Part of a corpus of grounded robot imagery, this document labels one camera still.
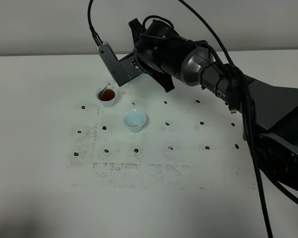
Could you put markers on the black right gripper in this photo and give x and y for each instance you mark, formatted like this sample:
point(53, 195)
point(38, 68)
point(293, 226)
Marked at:
point(160, 51)

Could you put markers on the light blue porcelain teapot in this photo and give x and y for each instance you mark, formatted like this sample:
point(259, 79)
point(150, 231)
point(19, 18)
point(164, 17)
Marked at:
point(134, 81)

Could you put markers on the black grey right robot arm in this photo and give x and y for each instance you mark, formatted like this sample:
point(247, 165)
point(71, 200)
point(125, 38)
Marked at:
point(273, 110)

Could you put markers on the far blue porcelain teacup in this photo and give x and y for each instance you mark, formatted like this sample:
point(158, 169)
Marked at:
point(108, 97)

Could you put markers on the blue porcelain teacup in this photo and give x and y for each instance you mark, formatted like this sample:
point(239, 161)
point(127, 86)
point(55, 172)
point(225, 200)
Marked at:
point(108, 97)
point(134, 119)

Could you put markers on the near blue porcelain teacup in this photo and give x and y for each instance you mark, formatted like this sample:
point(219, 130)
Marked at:
point(134, 119)

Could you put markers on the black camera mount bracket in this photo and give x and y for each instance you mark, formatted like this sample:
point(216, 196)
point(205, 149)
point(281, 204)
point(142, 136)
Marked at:
point(130, 67)

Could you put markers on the silver depth camera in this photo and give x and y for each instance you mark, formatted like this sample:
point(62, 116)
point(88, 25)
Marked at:
point(113, 65)

